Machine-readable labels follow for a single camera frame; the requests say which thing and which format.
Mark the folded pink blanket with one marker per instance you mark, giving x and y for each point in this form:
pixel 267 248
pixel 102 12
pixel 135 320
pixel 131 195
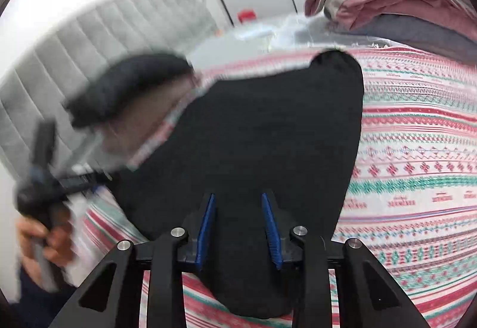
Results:
pixel 145 130

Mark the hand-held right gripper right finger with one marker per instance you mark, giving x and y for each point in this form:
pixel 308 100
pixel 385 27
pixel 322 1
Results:
pixel 270 231

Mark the blue-grey pillow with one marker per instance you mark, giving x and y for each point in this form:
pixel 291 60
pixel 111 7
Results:
pixel 417 33

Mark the white quilted headboard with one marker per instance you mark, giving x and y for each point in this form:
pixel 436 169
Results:
pixel 93 44

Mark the black long coat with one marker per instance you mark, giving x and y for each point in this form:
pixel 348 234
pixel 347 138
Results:
pixel 261 134

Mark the person's left forearm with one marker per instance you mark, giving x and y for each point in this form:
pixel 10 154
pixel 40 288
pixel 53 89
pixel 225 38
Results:
pixel 41 298

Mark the small red object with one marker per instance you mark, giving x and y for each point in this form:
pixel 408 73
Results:
pixel 248 16

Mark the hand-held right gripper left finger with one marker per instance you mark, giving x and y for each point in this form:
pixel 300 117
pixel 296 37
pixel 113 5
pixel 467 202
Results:
pixel 207 231

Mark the striped patterned blanket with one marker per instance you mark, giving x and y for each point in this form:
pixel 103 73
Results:
pixel 410 164

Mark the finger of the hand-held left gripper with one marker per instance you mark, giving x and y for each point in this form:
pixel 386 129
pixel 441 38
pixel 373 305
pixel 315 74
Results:
pixel 44 149

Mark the person's left hand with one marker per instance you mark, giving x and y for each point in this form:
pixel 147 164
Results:
pixel 56 242

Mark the clear plastic sheet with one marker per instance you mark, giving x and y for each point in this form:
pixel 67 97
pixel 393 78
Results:
pixel 283 33

